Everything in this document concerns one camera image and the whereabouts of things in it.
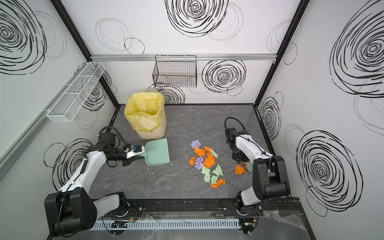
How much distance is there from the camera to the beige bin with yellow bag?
0.81 meters

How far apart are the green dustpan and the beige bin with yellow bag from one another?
0.04 metres

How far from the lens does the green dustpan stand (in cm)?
80
